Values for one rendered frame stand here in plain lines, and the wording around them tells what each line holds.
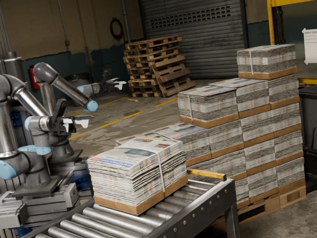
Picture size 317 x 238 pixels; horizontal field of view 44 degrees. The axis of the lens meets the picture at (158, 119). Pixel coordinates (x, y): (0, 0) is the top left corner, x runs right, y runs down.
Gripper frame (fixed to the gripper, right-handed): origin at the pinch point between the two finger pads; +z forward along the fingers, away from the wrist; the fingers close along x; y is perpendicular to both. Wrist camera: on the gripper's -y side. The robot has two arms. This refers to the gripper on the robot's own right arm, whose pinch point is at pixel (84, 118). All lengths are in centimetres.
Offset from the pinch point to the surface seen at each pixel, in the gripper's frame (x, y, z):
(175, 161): -28.4, 25.3, 29.3
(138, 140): -31.8, 16.1, 7.0
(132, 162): -4.1, 20.2, 21.3
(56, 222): 11.7, 45.7, -12.6
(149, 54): -636, -64, -345
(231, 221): -44, 59, 49
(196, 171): -48, 35, 30
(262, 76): -168, -8, 35
